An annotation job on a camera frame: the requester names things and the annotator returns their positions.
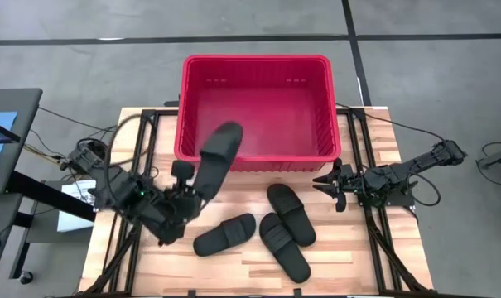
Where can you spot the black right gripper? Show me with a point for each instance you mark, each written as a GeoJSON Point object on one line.
{"type": "Point", "coordinates": [351, 184]}

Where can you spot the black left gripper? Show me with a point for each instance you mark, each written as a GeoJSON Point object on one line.
{"type": "Point", "coordinates": [173, 211]}

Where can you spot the black slide sandal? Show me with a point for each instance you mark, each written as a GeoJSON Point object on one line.
{"type": "Point", "coordinates": [285, 250]}
{"type": "Point", "coordinates": [291, 213]}
{"type": "Point", "coordinates": [225, 235]}
{"type": "Point", "coordinates": [219, 157]}

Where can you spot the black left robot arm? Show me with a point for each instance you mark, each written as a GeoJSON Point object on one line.
{"type": "Point", "coordinates": [121, 190]}

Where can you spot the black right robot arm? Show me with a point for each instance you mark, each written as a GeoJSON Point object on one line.
{"type": "Point", "coordinates": [399, 171]}

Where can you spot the red plastic bin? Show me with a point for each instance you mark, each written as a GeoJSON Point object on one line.
{"type": "Point", "coordinates": [275, 116]}

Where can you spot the white box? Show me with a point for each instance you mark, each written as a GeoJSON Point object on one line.
{"type": "Point", "coordinates": [74, 219]}

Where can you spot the black desk crossbar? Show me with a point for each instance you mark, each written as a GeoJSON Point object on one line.
{"type": "Point", "coordinates": [47, 194]}

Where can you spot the black caster wheel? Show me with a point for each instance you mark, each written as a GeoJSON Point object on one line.
{"type": "Point", "coordinates": [26, 277]}

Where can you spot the grey desk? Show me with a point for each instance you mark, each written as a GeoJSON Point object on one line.
{"type": "Point", "coordinates": [22, 124]}

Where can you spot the black table edge bracket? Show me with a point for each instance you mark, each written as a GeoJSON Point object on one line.
{"type": "Point", "coordinates": [191, 293]}
{"type": "Point", "coordinates": [297, 292]}

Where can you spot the black aluminium table frame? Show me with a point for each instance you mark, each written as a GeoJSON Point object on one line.
{"type": "Point", "coordinates": [147, 112]}

